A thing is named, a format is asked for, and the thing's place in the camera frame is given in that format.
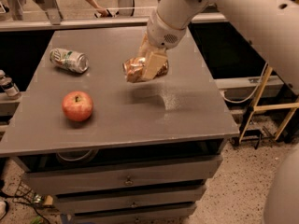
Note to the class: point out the yellow wooden frame stand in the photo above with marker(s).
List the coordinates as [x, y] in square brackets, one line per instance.
[254, 107]

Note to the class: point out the green white soda can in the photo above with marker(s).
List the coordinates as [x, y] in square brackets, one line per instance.
[69, 60]

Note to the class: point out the background person hand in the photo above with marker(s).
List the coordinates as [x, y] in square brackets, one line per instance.
[102, 11]

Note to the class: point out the small dark bottle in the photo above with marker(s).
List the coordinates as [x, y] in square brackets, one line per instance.
[8, 86]

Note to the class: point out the wire basket on floor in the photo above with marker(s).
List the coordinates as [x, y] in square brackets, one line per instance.
[26, 195]

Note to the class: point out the bottom grey drawer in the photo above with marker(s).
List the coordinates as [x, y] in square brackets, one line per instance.
[136, 215]

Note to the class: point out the grey drawer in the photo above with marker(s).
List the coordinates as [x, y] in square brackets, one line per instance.
[136, 215]
[130, 199]
[123, 175]

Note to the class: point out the red apple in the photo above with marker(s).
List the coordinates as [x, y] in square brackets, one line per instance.
[77, 106]

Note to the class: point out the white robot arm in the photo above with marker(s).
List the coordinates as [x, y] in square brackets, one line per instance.
[270, 26]

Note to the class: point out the grey drawer cabinet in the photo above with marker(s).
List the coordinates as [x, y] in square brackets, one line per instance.
[181, 115]

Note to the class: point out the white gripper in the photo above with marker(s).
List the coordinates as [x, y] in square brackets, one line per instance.
[163, 34]

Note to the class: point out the middle grey drawer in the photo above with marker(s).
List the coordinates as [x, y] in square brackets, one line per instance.
[130, 199]

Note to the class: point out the grey metal railing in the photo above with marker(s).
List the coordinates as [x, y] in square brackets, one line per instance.
[29, 15]

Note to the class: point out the top grey drawer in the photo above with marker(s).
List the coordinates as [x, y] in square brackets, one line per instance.
[123, 175]

